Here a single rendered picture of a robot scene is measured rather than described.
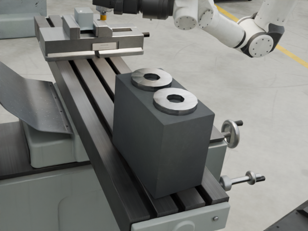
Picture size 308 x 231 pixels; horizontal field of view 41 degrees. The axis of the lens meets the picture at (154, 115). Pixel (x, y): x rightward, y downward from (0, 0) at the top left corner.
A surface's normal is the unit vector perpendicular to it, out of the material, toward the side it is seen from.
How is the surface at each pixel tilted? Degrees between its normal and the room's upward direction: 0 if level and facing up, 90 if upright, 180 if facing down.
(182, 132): 90
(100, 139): 0
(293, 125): 0
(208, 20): 61
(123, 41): 90
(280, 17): 97
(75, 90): 0
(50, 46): 90
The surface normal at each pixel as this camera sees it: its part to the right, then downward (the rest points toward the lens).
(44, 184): 0.38, 0.52
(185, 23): -0.06, 0.89
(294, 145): 0.09, -0.85
